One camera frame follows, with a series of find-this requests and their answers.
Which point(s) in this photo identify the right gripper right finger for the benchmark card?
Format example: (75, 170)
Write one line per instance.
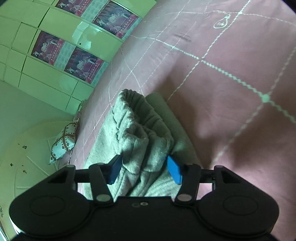
(187, 177)

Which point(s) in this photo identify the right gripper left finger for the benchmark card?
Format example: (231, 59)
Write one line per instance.
(101, 175)

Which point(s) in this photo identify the grey-green pants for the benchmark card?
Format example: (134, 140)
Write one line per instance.
(144, 131)

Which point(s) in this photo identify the white patterned pillow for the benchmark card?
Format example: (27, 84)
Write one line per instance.
(64, 143)

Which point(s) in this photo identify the cream bed headboard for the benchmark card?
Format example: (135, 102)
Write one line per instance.
(25, 162)

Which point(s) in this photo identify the upper right red poster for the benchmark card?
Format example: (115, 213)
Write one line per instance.
(84, 65)

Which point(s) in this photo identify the red poster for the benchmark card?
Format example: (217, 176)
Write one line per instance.
(84, 65)
(76, 7)
(47, 48)
(117, 20)

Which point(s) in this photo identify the pink checked bed sheet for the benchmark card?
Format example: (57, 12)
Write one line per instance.
(227, 71)

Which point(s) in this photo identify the cream built-in wardrobe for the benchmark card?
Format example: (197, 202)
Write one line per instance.
(21, 23)

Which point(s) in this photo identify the upper left red poster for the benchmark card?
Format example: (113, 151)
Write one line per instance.
(47, 48)

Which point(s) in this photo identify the lower right red poster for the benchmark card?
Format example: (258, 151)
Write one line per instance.
(117, 20)

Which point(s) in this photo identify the lower left red poster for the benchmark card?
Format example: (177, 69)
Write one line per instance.
(76, 7)

